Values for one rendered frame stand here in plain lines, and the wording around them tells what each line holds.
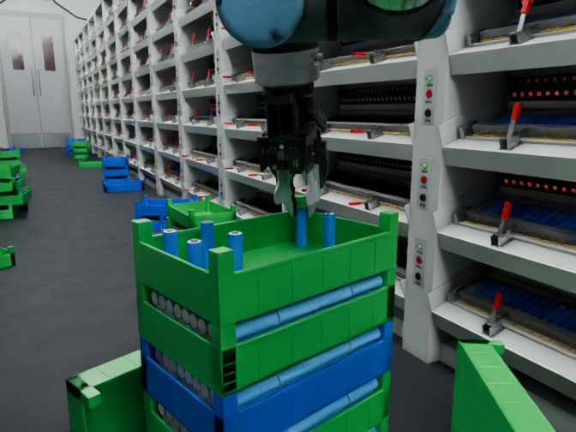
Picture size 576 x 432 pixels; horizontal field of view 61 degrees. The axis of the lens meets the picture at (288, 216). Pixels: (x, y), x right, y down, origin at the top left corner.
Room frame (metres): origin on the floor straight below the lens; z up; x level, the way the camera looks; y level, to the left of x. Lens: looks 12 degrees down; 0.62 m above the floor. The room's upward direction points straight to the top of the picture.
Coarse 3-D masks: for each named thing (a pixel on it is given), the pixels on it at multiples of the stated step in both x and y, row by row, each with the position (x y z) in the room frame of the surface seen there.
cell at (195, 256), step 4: (192, 240) 0.55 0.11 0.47; (196, 240) 0.55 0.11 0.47; (200, 240) 0.56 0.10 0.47; (188, 244) 0.55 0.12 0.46; (192, 244) 0.54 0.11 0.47; (196, 244) 0.54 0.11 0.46; (200, 244) 0.55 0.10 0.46; (188, 248) 0.55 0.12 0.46; (192, 248) 0.54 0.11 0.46; (196, 248) 0.54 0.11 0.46; (200, 248) 0.55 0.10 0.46; (188, 252) 0.55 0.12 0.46; (192, 252) 0.54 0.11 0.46; (196, 252) 0.54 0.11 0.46; (200, 252) 0.55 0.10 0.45; (188, 256) 0.55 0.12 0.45; (192, 256) 0.54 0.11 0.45; (196, 256) 0.54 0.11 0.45; (200, 256) 0.55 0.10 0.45; (188, 260) 0.55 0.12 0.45; (192, 260) 0.54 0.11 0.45; (196, 260) 0.54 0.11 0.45; (200, 260) 0.55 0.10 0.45; (196, 264) 0.54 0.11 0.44; (200, 264) 0.55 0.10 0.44
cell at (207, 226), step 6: (204, 222) 0.64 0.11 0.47; (210, 222) 0.64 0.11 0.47; (204, 228) 0.64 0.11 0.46; (210, 228) 0.64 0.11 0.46; (204, 234) 0.64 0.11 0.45; (210, 234) 0.64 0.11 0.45; (204, 240) 0.64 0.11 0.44; (210, 240) 0.64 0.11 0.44; (204, 246) 0.64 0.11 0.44; (210, 246) 0.64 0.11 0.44; (204, 252) 0.64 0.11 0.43; (204, 258) 0.64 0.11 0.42; (204, 264) 0.64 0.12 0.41
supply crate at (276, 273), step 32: (224, 224) 0.70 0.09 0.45; (256, 224) 0.74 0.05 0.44; (288, 224) 0.78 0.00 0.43; (320, 224) 0.77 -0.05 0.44; (352, 224) 0.72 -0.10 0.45; (384, 224) 0.65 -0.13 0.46; (160, 256) 0.55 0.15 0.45; (224, 256) 0.46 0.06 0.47; (256, 256) 0.70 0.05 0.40; (288, 256) 0.70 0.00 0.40; (320, 256) 0.55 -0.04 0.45; (352, 256) 0.59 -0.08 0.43; (384, 256) 0.64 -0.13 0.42; (160, 288) 0.55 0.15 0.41; (192, 288) 0.50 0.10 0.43; (224, 288) 0.46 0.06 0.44; (256, 288) 0.49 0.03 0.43; (288, 288) 0.52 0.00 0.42; (320, 288) 0.56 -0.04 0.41; (224, 320) 0.46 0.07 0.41
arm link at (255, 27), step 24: (216, 0) 0.51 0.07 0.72; (240, 0) 0.50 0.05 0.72; (264, 0) 0.50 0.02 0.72; (288, 0) 0.49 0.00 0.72; (312, 0) 0.50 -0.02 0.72; (240, 24) 0.51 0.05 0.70; (264, 24) 0.50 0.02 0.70; (288, 24) 0.50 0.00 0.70; (312, 24) 0.51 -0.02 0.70; (264, 48) 0.53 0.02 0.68
